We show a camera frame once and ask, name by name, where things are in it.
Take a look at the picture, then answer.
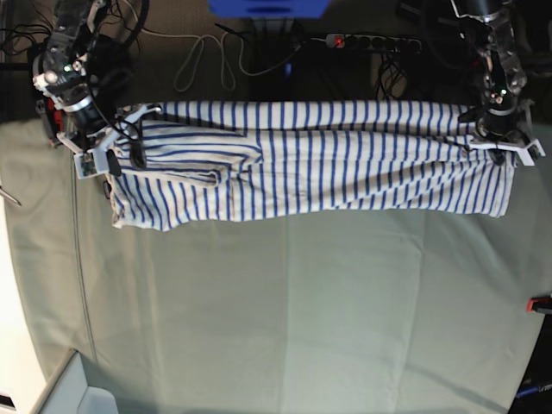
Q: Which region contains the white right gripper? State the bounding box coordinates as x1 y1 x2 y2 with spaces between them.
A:
57 103 161 179

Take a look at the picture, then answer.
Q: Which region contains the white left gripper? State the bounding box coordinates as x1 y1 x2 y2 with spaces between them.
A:
458 103 547 166

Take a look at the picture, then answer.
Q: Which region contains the blue white striped t-shirt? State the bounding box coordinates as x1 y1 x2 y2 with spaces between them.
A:
109 101 516 231

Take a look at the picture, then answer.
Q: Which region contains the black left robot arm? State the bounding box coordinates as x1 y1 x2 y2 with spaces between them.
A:
451 1 545 166

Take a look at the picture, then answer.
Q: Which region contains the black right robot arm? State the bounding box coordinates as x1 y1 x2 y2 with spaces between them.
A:
31 1 156 179

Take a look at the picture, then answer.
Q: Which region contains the red black left clamp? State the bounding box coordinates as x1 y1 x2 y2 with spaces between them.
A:
35 97 64 147

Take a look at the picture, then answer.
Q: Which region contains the red black clamp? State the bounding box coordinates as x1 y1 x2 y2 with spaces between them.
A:
35 97 64 147
526 295 552 316

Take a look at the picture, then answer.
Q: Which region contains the red black right clamp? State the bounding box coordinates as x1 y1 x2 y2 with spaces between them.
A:
526 295 552 316

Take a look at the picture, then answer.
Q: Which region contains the green table cloth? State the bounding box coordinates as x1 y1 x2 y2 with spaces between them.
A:
1 120 551 413

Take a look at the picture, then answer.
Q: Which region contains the blue box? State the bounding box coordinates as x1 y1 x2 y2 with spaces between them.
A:
208 0 330 19

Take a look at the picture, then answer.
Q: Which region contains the black power strip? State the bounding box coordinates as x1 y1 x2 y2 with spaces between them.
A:
325 34 423 54

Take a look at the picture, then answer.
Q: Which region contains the grey looped cable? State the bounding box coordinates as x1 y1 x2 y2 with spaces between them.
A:
120 0 303 93

